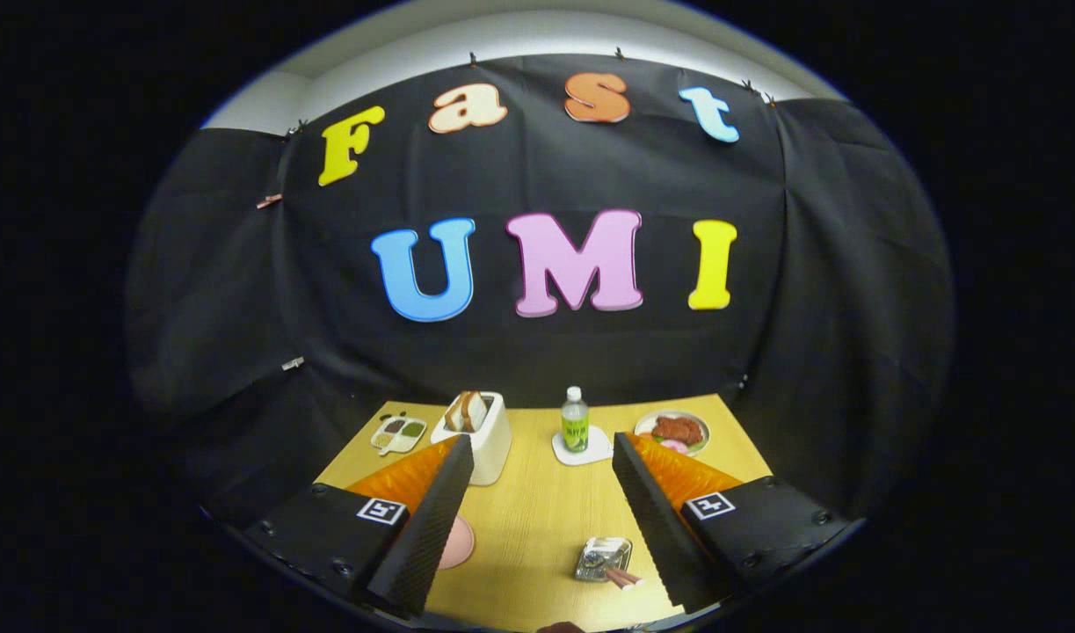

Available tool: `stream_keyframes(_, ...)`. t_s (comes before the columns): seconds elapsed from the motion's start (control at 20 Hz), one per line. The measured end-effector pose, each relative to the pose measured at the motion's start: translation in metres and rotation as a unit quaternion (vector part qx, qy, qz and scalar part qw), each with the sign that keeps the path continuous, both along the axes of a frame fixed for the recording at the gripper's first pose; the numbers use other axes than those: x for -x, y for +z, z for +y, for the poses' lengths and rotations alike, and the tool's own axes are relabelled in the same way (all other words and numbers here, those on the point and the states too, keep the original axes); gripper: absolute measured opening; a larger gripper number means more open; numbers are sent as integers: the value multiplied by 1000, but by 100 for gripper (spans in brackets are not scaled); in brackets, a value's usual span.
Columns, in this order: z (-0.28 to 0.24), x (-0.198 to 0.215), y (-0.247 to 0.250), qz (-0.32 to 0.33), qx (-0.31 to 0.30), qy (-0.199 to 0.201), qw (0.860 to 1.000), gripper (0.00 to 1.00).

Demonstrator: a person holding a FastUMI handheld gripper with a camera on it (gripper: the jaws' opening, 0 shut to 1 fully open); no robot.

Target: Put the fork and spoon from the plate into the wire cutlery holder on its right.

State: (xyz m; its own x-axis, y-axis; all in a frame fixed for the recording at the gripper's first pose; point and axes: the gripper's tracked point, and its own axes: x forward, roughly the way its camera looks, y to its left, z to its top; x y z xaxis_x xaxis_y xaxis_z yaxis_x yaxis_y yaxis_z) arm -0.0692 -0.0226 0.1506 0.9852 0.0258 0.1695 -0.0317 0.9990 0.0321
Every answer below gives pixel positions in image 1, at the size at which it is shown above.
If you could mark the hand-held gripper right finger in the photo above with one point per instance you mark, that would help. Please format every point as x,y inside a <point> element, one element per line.
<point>656,527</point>

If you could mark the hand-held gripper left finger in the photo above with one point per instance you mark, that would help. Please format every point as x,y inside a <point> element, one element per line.
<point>427,527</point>

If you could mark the pink round plate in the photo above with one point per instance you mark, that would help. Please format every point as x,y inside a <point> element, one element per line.
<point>458,543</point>

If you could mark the pink round food slice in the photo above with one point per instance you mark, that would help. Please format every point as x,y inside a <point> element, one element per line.
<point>675,447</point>

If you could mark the white divided condiment tray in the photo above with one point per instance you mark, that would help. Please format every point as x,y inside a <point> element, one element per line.
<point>399,435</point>

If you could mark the white square coaster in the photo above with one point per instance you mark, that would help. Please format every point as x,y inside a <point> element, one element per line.
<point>600,448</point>

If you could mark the brown meat piece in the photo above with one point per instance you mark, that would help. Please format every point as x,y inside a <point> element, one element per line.
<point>678,429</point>

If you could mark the white toaster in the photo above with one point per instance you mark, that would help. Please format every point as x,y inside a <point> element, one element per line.
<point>493,448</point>

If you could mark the white plate with food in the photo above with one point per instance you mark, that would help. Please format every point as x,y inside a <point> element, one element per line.
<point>644,422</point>

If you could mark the toast bread slice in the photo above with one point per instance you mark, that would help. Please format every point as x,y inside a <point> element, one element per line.
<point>476,411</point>
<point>455,415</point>

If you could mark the green label drink bottle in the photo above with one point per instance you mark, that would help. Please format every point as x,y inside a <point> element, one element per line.
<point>575,431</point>

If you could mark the silver clip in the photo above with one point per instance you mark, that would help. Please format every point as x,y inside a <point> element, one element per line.
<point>293,362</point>

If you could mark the pink clip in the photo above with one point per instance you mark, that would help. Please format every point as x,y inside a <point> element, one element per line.
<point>269,201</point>

